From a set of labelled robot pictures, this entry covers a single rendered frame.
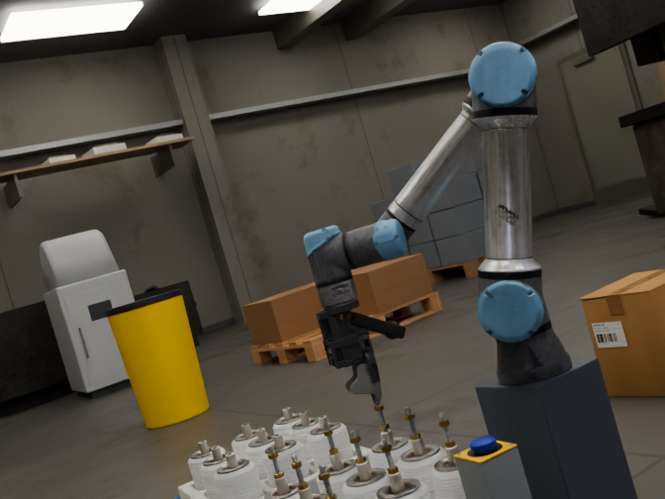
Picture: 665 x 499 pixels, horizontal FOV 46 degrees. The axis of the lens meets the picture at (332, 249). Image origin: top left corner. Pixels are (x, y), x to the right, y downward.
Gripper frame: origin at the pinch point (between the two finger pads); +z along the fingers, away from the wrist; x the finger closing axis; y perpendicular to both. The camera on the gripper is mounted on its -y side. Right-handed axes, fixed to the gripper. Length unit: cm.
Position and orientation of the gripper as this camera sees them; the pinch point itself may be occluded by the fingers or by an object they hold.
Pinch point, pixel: (378, 397)
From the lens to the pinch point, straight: 159.0
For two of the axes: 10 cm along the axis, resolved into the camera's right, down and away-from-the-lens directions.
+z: 2.8, 9.6, 0.2
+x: 2.0, -0.4, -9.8
